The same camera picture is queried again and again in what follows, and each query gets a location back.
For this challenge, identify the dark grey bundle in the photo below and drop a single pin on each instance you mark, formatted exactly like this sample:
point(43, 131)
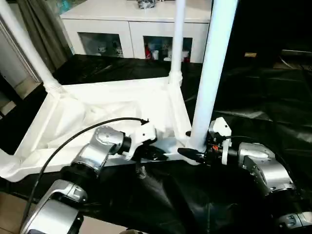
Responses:
point(146, 4)

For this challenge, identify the dark robot body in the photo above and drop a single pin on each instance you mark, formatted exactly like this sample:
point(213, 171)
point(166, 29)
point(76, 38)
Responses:
point(134, 231)

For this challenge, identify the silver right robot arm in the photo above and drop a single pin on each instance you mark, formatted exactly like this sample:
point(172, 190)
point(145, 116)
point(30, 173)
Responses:
point(263, 168)

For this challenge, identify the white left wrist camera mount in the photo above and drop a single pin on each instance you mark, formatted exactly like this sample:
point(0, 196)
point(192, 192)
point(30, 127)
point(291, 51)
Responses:
point(143, 134)

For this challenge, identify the grey curtain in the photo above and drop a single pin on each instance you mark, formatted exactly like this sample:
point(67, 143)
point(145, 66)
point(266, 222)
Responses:
point(44, 31)

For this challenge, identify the white glass-door cabinet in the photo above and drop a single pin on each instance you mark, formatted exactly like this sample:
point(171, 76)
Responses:
point(102, 24)

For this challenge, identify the white plastic table top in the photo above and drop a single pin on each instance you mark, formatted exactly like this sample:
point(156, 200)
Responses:
point(109, 97)

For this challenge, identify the grey door frame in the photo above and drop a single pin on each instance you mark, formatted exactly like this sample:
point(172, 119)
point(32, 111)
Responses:
point(22, 61)

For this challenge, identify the black mat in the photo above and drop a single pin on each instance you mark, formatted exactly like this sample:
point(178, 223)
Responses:
point(195, 195)

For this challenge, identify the black cabinet gold label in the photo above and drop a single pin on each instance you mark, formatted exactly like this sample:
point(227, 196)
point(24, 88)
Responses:
point(248, 29)

